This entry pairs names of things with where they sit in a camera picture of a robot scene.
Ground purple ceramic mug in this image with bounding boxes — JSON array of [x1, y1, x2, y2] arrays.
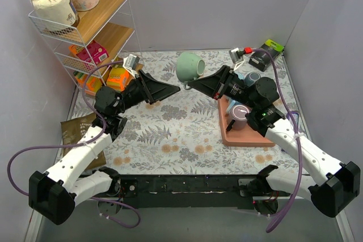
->
[[226, 104, 250, 131]]

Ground green ceramic mug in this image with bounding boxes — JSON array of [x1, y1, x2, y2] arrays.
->
[[176, 52, 205, 90]]

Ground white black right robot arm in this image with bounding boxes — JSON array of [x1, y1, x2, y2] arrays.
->
[[188, 65, 361, 218]]

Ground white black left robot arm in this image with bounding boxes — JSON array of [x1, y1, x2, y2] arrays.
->
[[28, 70, 180, 225]]

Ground blue white gradient mug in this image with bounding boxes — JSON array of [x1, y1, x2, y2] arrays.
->
[[225, 98, 237, 114]]

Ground dark teal mug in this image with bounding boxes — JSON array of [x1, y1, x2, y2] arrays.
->
[[244, 72, 261, 87]]

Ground orange sponge box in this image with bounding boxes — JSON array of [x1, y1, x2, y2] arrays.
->
[[106, 66, 130, 91]]

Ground black green product box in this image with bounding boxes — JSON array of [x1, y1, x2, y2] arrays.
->
[[248, 39, 284, 72]]

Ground orange yellow sponge pack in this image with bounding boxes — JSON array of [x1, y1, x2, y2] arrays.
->
[[73, 71, 103, 96]]

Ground terracotta pink tray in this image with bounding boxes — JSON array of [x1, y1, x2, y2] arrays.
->
[[218, 96, 275, 147]]

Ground pink sponge box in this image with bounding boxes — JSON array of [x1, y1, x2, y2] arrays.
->
[[76, 40, 109, 65]]

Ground purple small packet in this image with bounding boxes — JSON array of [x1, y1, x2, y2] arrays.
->
[[286, 111, 299, 125]]

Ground brown snack bag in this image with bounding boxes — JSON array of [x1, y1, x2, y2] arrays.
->
[[60, 112, 107, 172]]

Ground beige wrapped paper roll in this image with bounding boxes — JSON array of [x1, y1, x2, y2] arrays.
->
[[30, 0, 79, 32]]

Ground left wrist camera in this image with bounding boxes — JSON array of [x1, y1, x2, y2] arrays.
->
[[123, 54, 140, 76]]

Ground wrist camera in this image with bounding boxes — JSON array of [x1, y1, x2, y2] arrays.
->
[[229, 47, 253, 70], [123, 54, 140, 76]]

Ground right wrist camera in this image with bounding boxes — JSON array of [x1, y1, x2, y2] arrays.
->
[[229, 47, 253, 70]]

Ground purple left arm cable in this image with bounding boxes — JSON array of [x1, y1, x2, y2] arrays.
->
[[7, 60, 141, 228]]

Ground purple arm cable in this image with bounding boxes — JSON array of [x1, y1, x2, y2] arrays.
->
[[7, 60, 141, 228], [252, 48, 306, 233]]

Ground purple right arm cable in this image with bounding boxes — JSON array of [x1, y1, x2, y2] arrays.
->
[[252, 48, 306, 233]]

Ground white wire wooden shelf rack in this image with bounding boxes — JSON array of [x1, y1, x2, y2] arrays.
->
[[28, 0, 143, 97]]

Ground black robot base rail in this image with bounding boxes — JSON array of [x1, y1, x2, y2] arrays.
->
[[87, 172, 290, 210]]

